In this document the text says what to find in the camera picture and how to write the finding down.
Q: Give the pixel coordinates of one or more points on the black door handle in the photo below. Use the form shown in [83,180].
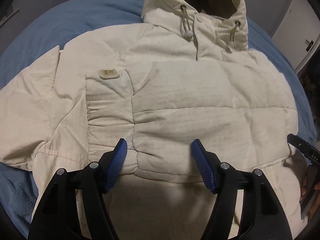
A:
[309,44]

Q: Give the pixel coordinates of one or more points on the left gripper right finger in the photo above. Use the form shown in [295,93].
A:
[262,215]

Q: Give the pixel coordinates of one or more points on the wooden window sill shelf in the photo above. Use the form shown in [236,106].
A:
[6,18]

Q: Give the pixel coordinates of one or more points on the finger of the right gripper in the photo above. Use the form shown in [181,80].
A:
[296,142]

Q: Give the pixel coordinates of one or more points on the white door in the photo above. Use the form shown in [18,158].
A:
[300,23]

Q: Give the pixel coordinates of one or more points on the cream hooded puffer jacket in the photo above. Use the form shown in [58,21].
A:
[186,72]

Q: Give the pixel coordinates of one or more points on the person's right hand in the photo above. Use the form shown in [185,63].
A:
[309,200]

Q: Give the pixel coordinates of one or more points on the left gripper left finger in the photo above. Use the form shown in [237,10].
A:
[56,216]

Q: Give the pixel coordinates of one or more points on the blue fleece bed blanket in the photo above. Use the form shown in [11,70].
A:
[68,20]

